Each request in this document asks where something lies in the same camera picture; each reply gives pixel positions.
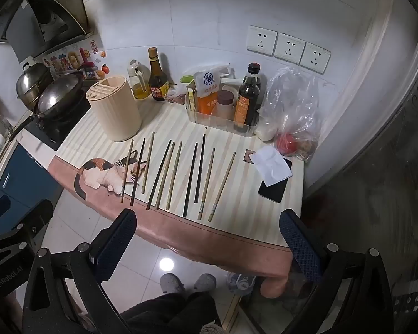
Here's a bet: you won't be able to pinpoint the pink packet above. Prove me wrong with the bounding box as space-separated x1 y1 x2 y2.
165 88 189 105

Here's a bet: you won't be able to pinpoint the clear plastic organizer tray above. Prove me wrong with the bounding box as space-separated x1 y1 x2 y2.
185 77 262 136

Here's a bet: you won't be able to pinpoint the cat print striped tablecloth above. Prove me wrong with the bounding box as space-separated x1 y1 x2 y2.
48 102 305 299

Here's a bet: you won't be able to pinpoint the person's black trousers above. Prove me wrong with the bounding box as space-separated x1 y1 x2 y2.
120 291 232 334

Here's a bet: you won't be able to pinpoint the colourful wall stickers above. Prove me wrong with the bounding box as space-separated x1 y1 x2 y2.
42 40 111 80

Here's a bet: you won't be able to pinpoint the grey slipper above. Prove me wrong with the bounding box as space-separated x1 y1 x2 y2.
160 273 187 295
194 273 217 293

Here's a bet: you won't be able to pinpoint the jar with brown lid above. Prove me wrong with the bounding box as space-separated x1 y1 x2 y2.
216 90 236 119

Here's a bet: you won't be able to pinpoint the oil dispenser bottle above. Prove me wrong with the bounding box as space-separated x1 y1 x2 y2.
127 59 151 100

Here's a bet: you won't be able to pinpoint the white wall socket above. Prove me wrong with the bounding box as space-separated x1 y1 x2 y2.
300 42 331 75
246 25 278 57
274 32 306 65

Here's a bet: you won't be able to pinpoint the red tomato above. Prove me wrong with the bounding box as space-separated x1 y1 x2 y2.
276 133 299 156

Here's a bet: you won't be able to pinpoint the black smartphone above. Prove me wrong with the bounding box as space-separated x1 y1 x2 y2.
258 156 293 204

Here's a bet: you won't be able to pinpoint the steel pot with lid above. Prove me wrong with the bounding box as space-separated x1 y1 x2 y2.
16 63 53 111

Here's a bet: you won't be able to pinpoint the steel wok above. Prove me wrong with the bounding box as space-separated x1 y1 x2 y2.
9 73 86 142

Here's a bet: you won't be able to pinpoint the white tissue paper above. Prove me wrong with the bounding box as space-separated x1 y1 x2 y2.
251 146 293 187

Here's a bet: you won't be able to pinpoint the blue cabinet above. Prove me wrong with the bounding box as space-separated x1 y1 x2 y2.
0 143 65 225

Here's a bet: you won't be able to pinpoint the clear plastic bag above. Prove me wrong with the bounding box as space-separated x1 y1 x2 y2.
259 68 323 163

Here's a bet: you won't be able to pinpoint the beige cylindrical utensil holder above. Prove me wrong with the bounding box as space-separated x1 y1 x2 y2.
86 75 142 143

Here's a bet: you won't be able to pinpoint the black induction cooker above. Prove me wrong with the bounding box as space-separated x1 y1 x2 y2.
24 100 92 152

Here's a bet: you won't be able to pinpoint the yellow box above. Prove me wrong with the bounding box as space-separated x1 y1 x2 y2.
186 79 199 112

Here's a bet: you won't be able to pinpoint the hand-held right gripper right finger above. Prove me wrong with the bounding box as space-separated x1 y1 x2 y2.
279 209 394 334

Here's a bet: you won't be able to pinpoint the soy sauce bottle tan cap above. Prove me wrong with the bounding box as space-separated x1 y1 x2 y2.
148 47 170 103

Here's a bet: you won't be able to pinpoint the orange and white seasoning bag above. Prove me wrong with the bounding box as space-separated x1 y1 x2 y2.
194 70 222 115

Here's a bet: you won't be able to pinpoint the white powder bag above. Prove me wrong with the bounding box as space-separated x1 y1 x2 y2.
256 116 280 142

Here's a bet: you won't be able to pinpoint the range hood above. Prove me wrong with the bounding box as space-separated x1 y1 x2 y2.
0 0 95 64

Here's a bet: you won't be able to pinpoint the set of chopsticks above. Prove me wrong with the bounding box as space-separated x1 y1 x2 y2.
120 132 237 222

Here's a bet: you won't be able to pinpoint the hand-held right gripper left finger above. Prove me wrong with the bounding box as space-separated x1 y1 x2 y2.
21 209 137 334

